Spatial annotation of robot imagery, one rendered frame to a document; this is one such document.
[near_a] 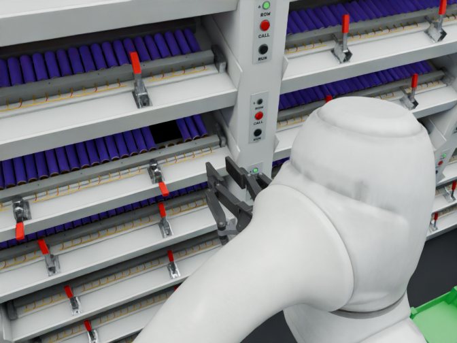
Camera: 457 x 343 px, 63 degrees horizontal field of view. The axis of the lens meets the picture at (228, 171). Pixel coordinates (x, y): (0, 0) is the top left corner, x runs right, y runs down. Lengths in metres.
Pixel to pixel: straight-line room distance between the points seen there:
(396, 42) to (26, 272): 0.99
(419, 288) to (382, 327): 1.49
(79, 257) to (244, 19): 0.64
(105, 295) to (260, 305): 0.88
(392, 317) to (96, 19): 0.53
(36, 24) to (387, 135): 0.49
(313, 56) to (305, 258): 0.64
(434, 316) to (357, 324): 1.05
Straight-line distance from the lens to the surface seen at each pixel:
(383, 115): 0.27
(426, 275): 1.91
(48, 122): 0.69
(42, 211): 0.82
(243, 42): 0.69
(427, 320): 1.38
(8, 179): 0.85
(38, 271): 0.97
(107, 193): 0.80
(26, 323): 1.14
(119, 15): 0.62
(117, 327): 1.26
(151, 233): 0.95
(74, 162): 0.83
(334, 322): 0.35
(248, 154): 0.84
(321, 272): 0.26
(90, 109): 0.70
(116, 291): 1.10
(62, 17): 0.60
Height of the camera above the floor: 1.44
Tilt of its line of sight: 43 degrees down
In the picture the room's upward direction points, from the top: straight up
